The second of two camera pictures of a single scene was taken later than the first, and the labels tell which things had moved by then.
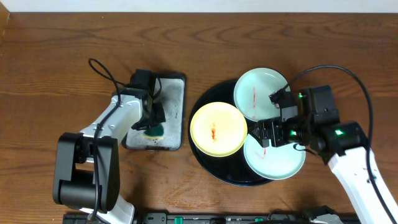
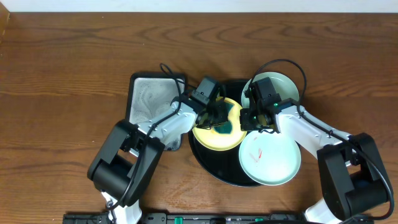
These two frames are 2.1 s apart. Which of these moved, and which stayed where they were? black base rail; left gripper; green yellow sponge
Moved: left gripper; green yellow sponge
Stayed: black base rail
